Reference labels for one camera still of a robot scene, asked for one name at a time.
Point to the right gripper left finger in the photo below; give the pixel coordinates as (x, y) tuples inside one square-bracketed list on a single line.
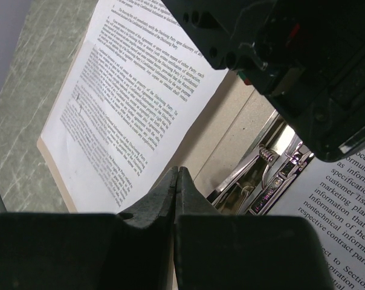
[(128, 250)]

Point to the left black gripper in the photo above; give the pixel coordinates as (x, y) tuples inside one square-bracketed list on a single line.
[(307, 58)]

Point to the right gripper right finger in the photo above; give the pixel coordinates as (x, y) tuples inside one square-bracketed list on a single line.
[(217, 251)]

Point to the beige cardboard folder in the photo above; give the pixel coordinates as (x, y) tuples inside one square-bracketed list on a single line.
[(202, 149)]

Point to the white printed paper sheets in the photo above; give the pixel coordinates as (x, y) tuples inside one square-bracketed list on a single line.
[(331, 196)]

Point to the single white printed sheet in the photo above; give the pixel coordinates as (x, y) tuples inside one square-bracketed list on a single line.
[(135, 87)]

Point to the metal folder clip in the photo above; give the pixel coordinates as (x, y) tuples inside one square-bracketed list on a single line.
[(271, 164)]

